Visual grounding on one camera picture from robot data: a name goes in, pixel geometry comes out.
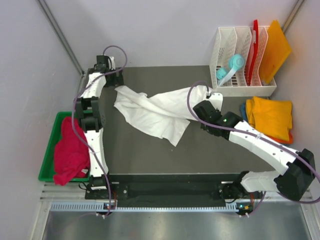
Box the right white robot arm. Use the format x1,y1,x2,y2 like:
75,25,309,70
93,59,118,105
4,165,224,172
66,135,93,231
189,100,320,202

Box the white t-shirt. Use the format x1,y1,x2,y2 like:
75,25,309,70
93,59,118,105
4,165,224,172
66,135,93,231
114,85,195,146

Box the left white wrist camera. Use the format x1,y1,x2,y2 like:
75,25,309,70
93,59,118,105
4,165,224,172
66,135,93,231
107,56,116,71

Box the orange folder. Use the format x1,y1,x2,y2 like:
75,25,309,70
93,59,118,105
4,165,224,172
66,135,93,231
259,20,292,85

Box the red folder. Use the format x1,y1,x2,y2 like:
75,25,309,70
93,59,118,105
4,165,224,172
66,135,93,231
245,19,259,86

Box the yellow folded t-shirt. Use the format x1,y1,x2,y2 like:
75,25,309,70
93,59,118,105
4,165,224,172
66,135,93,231
245,96,293,142

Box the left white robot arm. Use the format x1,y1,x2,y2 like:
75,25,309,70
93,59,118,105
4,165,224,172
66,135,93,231
75,55,124,199

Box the orange folded t-shirt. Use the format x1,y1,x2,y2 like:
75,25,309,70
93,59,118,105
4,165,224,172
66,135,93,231
271,131,294,144

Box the grey slotted cable duct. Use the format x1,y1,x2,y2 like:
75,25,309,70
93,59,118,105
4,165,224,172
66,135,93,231
49,201,251,213

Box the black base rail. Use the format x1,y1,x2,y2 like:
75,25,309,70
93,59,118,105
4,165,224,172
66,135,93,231
85,173,251,209

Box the white file organizer rack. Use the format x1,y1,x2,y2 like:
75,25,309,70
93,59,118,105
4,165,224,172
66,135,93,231
209,27,277,97

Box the magenta t-shirt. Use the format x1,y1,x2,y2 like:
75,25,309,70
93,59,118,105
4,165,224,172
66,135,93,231
53,116,91,186

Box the green plastic bin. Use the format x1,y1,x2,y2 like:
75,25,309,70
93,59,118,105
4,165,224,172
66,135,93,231
38,111,90,185

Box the blue folded t-shirt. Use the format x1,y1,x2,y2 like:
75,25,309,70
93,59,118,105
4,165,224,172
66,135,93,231
239,102,248,122

